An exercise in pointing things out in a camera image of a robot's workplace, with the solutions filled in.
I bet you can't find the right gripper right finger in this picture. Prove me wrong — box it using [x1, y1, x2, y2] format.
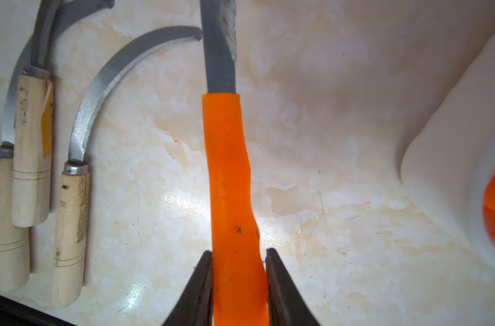
[265, 248, 320, 326]

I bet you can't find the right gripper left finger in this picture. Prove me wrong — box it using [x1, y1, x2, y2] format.
[162, 251, 214, 326]

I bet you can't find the wooden handle sickle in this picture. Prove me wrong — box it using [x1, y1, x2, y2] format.
[0, 1, 114, 294]
[51, 26, 203, 308]
[11, 1, 60, 228]

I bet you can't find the white storage box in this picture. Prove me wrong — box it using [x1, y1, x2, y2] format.
[400, 34, 495, 269]

